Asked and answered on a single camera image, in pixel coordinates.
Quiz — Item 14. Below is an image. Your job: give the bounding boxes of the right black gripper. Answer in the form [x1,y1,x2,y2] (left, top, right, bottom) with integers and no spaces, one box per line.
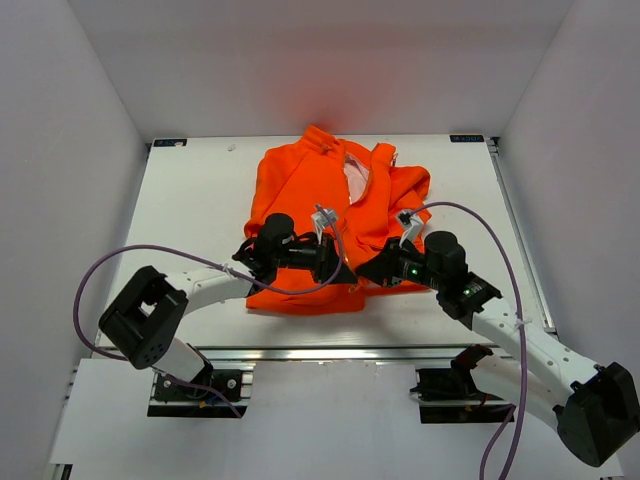
[356,236,445,292]

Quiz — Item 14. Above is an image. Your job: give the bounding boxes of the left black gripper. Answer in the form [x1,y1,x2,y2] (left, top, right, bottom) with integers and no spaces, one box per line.
[273,234,358,287]

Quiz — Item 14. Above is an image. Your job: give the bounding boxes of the orange zip-up jacket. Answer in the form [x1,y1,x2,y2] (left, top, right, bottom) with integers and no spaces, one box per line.
[244,126,431,316]

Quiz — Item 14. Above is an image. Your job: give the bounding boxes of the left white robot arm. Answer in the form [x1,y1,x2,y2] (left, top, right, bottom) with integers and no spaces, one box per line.
[99,207,357,399]

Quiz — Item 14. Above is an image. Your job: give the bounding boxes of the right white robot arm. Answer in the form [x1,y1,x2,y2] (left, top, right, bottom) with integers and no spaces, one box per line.
[356,231,639,467]

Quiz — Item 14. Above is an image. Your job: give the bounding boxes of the right blue table label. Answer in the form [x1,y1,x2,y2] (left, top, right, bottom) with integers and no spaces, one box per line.
[449,134,485,143]

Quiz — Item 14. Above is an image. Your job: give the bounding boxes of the blue table label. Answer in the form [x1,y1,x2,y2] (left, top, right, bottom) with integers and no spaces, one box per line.
[152,139,187,148]
[449,134,485,143]

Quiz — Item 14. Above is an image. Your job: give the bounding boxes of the left blue table label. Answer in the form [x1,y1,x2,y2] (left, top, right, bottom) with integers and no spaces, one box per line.
[152,139,187,148]

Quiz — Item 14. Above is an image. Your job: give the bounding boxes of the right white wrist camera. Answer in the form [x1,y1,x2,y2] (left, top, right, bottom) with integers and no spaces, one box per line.
[396,210,424,248]

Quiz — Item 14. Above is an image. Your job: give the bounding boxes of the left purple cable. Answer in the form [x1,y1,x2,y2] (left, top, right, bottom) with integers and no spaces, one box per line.
[72,203,345,418]

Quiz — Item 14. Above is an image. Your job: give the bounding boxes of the purple cable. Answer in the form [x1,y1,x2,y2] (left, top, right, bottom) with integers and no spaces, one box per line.
[403,201,529,480]
[72,203,345,418]

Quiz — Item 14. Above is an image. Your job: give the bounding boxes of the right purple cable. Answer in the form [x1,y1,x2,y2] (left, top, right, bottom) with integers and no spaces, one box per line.
[403,201,529,480]

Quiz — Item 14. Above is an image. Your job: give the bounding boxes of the aluminium table front rail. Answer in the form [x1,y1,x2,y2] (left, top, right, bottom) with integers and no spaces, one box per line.
[94,345,506,365]

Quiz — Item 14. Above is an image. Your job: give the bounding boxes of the aluminium table rail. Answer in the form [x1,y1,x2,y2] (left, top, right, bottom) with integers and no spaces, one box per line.
[486,137,558,335]
[94,345,506,365]

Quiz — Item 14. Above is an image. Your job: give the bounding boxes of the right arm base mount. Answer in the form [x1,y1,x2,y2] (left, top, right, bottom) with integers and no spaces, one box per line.
[409,368,514,425]

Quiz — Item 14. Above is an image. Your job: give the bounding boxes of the aluminium table right rail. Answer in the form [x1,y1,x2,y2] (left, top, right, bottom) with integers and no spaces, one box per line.
[486,137,558,335]

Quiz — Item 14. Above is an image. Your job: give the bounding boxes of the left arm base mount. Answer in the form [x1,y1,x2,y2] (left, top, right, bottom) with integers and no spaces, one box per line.
[147,362,253,419]

